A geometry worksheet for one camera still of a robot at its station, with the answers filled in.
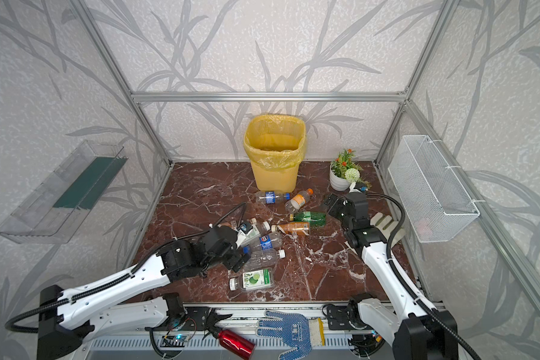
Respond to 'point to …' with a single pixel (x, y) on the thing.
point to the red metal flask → (236, 344)
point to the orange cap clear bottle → (299, 200)
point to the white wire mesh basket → (436, 204)
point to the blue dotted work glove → (295, 328)
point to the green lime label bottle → (254, 280)
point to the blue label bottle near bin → (271, 197)
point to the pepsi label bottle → (263, 242)
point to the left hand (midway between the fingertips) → (245, 238)
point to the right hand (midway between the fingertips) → (332, 192)
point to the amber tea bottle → (301, 229)
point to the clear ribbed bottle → (262, 258)
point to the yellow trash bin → (275, 145)
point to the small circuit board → (173, 341)
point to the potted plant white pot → (345, 170)
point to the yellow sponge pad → (317, 332)
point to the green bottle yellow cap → (314, 218)
